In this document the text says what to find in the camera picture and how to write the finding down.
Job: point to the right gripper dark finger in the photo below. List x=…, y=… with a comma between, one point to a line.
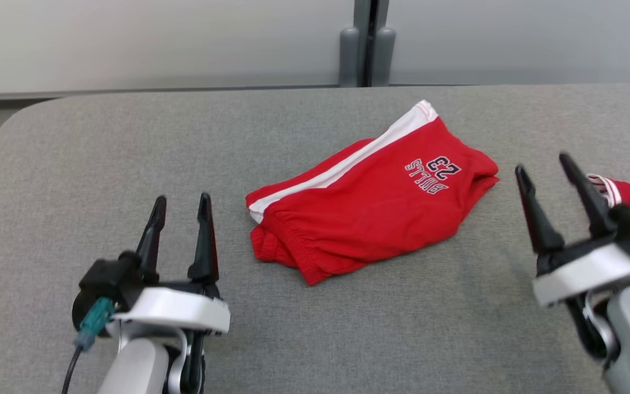
x=542, y=224
x=591, y=202

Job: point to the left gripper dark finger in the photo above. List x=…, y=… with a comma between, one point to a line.
x=204, y=246
x=151, y=246

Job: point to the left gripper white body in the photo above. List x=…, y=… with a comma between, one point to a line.
x=184, y=309

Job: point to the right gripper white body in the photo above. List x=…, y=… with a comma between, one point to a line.
x=583, y=273

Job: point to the red shorts with white stripe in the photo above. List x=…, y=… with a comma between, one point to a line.
x=380, y=208

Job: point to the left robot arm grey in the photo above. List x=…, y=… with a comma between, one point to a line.
x=134, y=366

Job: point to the grey fabric sofa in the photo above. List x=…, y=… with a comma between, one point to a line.
x=348, y=328

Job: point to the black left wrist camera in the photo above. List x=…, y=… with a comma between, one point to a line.
x=107, y=279

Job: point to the grey partition base rail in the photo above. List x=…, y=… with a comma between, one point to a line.
x=129, y=92

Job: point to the grey partition post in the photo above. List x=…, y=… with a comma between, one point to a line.
x=367, y=49

